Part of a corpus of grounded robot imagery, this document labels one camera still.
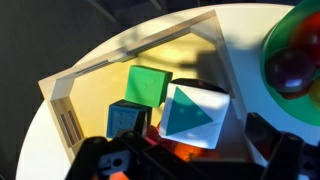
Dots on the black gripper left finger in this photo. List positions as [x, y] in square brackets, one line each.
[133, 160]

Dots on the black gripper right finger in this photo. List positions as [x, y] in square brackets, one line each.
[290, 156]

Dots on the red block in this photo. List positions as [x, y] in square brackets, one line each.
[155, 135]

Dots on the dark blue block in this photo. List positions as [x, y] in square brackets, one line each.
[122, 118]

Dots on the green block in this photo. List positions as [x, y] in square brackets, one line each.
[148, 86]

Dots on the wooden tray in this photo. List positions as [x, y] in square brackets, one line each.
[56, 87]

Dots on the orange toy fruit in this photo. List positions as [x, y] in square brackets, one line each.
[190, 152]

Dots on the dark purple toy plum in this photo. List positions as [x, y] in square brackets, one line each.
[288, 68]

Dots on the green plastic bowl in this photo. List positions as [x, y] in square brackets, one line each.
[279, 33]

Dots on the red toy tomato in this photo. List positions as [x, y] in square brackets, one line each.
[312, 33]

